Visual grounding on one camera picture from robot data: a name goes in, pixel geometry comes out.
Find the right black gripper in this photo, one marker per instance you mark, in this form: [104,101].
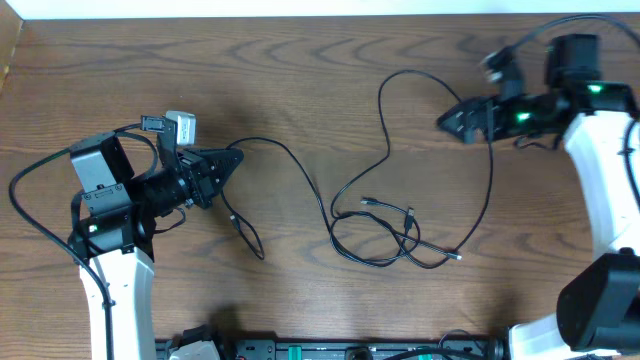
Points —
[476,109]

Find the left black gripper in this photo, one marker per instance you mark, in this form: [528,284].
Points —
[207,179]

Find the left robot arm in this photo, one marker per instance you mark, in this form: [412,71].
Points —
[114,222]

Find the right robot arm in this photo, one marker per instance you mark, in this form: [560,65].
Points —
[597,123]

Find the cardboard panel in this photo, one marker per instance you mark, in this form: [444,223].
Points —
[10,28]

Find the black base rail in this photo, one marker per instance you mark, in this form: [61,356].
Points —
[265,349]

